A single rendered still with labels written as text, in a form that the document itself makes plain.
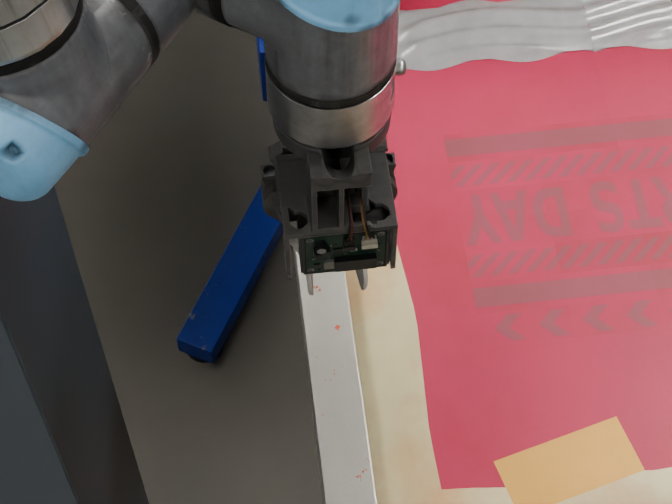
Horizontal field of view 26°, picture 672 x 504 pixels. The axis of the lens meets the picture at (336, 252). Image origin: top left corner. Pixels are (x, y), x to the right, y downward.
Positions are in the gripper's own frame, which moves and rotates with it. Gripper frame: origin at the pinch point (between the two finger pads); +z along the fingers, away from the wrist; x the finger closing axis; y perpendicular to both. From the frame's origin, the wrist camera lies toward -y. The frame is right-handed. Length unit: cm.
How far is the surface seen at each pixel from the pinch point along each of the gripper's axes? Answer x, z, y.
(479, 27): 17.2, 13.2, -30.2
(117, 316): -27, 109, -59
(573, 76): 24.8, 13.9, -24.2
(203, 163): -12, 109, -86
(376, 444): 2.5, 14.2, 9.2
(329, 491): -1.7, 10.8, 14.0
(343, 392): 0.3, 10.7, 6.2
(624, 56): 29.8, 13.9, -25.9
